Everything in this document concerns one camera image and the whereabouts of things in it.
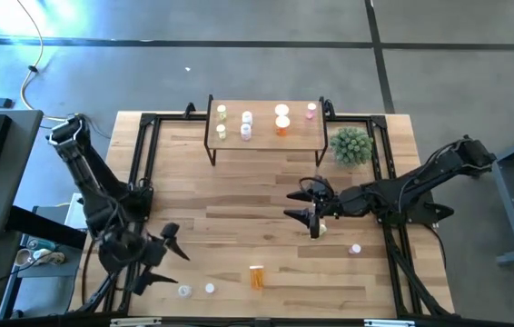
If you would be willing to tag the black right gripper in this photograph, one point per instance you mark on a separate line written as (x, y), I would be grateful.
(325, 204)

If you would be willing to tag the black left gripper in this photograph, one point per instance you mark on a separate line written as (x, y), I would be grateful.
(153, 254)

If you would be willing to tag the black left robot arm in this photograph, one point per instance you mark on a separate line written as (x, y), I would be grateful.
(87, 181)

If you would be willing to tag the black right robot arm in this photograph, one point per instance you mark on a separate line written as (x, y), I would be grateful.
(420, 179)

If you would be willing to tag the wooden shelf black legs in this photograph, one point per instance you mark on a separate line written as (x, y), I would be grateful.
(263, 143)

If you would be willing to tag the grey shelf board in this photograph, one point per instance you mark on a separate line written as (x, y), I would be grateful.
(52, 271)

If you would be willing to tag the green artificial potted plant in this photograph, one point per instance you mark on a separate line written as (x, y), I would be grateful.
(351, 144)

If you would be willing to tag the black clamp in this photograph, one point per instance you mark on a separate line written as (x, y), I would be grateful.
(189, 110)
(328, 108)

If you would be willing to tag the white grey gadget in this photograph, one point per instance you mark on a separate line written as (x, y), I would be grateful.
(50, 257)

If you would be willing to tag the black metal beam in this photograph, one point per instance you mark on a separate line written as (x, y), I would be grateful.
(43, 227)

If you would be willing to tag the teal object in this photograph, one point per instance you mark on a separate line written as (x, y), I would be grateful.
(39, 244)

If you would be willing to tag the beige tape roll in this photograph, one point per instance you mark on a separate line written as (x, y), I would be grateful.
(22, 257)

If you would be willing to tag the silver metal bracket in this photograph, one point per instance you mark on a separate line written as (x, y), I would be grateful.
(134, 322)
(388, 323)

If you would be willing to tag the black aluminium table frame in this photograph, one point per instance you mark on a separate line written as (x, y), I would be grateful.
(149, 119)

